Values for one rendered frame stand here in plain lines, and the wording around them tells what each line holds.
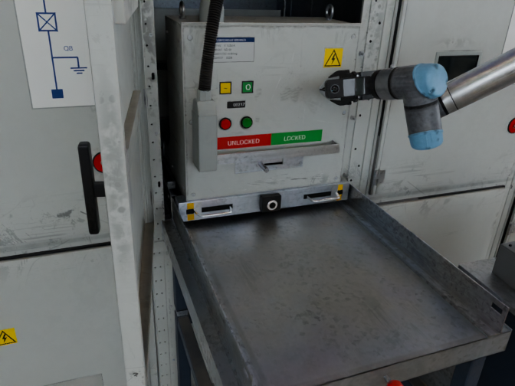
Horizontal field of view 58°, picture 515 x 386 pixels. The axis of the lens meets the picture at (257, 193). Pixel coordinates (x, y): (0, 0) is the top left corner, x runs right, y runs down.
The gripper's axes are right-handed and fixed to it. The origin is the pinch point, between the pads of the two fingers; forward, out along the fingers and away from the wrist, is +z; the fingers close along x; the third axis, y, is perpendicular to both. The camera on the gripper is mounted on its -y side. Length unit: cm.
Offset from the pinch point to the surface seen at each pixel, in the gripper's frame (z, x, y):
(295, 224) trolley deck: 5.1, -37.6, -9.4
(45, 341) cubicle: 43, -63, -76
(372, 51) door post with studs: -1.1, 8.8, 20.3
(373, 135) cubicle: 4.4, -16.6, 25.0
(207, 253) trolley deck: 6, -38, -39
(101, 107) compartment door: -39, 3, -72
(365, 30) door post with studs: -1.4, 14.9, 17.2
